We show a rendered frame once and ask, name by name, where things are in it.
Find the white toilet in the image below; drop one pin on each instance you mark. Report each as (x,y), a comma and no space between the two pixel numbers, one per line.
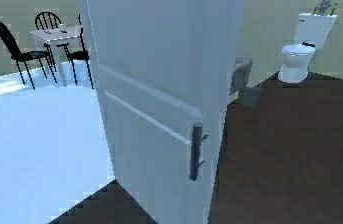
(300,50)

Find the white square table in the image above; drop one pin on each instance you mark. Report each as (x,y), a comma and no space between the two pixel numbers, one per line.
(57,36)

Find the white room door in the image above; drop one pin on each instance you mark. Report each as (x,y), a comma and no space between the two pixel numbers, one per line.
(152,83)

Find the black chair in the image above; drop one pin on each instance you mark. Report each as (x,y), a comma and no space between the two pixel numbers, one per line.
(80,55)
(47,20)
(19,50)

